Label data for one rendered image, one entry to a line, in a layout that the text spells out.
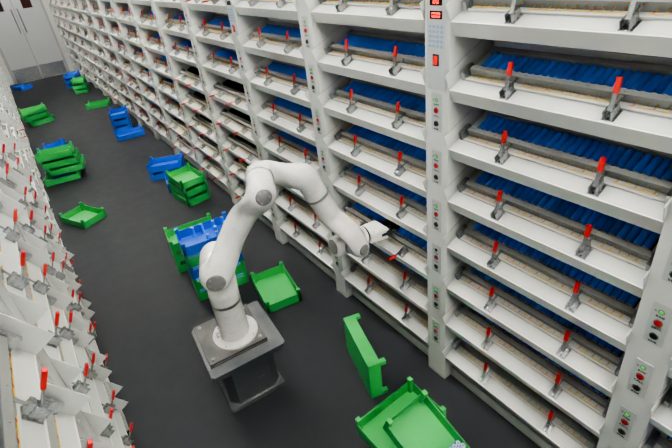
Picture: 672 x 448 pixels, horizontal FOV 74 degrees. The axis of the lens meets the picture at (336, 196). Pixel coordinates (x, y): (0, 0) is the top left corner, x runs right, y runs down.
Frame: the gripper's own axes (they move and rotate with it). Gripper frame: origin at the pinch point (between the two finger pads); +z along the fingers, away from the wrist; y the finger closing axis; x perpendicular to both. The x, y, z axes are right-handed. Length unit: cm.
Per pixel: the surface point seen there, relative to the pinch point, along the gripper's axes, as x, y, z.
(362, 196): 11.3, -11.5, -6.9
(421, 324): -43.9, 19.7, 3.2
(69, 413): 12, 37, -128
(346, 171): 16.7, -28.6, -2.5
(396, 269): -22.8, 3.1, 2.1
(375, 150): 33.4, -6.6, -4.6
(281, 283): -62, -69, -19
